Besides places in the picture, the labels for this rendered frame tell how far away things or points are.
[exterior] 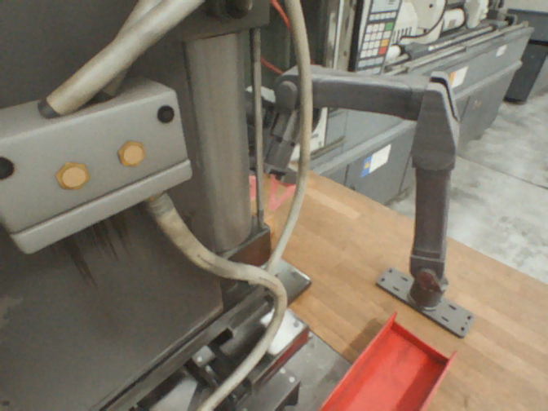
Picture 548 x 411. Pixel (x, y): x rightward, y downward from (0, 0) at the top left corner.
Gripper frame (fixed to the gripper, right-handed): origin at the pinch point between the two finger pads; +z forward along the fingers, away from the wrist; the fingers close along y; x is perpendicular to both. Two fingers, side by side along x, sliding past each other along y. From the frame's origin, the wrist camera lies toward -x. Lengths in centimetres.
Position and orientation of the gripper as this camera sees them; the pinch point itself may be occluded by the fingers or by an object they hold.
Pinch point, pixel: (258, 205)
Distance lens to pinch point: 68.0
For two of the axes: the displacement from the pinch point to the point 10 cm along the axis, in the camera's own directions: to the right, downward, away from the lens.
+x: 7.3, 4.2, -5.5
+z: -3.4, 9.1, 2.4
